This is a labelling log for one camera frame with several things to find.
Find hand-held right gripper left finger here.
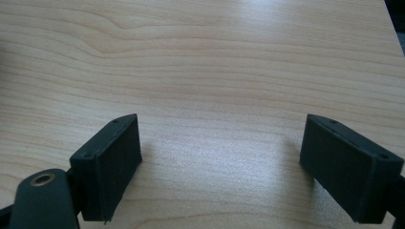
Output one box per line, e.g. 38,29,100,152
69,113,143,223

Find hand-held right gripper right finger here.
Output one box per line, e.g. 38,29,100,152
299,114,405,225

